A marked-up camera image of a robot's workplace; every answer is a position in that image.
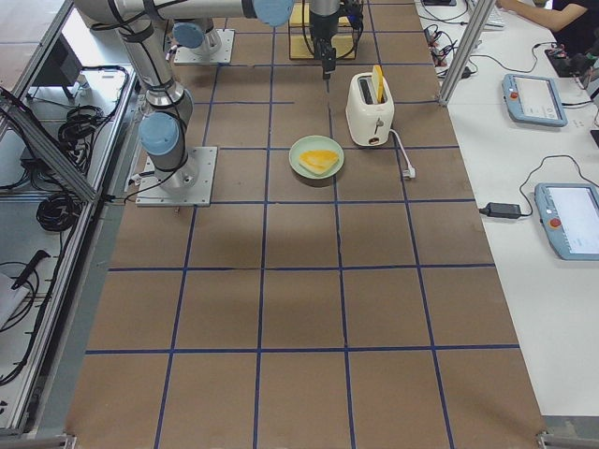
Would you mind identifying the lower blue teach pendant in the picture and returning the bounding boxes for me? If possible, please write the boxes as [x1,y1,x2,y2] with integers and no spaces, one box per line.
[534,183,598,261]

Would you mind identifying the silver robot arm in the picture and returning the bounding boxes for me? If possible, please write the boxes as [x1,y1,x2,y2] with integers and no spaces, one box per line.
[76,1,294,206]
[172,18,222,55]

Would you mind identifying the black power adapter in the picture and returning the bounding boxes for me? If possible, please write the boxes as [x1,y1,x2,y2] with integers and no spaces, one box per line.
[478,202,522,219]

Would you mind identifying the yellow toast slice in toaster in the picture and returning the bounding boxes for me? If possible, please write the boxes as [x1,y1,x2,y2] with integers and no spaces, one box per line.
[372,65,385,104]

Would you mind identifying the white toaster power cord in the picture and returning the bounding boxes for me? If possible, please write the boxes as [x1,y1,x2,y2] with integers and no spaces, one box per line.
[388,129,419,181]

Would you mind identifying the light green plate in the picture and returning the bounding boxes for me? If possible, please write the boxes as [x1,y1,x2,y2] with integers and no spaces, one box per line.
[289,136,344,180]

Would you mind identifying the blue teach pendant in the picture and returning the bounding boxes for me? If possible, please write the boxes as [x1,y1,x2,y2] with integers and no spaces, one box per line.
[534,183,598,261]
[502,74,568,127]

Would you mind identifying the wire basket with wood block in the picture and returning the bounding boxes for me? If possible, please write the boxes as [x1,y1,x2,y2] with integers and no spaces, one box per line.
[287,1,363,60]

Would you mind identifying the aluminium frame rail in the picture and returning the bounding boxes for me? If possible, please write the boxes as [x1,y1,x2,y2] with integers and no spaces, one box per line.
[1,87,97,203]

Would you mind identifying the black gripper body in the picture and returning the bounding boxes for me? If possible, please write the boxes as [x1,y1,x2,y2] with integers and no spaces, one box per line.
[310,0,339,51]

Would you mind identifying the upper blue teach pendant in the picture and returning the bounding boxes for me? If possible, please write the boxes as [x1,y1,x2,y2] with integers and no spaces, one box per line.
[502,74,568,127]

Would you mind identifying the aluminium frame post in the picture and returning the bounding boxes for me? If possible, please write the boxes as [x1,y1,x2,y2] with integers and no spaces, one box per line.
[438,0,494,106]

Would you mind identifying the triangular toast on plate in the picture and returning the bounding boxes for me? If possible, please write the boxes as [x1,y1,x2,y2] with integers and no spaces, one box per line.
[299,150,339,175]

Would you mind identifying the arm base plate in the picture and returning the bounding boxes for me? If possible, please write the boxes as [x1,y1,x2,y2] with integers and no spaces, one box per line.
[174,23,235,65]
[135,147,218,207]

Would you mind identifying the coiled black cables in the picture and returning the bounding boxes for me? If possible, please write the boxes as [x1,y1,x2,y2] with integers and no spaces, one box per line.
[36,191,80,234]

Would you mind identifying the white toaster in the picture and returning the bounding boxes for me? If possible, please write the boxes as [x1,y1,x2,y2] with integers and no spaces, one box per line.
[345,72,395,147]

